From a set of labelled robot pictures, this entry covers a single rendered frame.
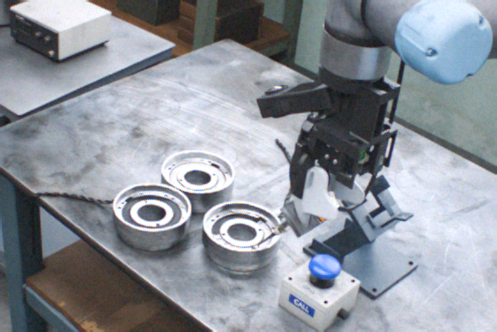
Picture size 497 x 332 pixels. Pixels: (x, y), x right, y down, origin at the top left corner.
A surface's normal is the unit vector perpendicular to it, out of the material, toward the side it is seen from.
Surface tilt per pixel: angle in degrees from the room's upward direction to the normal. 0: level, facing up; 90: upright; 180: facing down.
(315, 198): 88
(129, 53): 0
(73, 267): 0
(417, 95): 90
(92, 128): 0
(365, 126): 90
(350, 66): 90
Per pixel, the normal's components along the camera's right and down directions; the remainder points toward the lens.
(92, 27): 0.78, 0.42
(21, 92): 0.11, -0.82
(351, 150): -0.70, 0.34
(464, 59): 0.41, 0.55
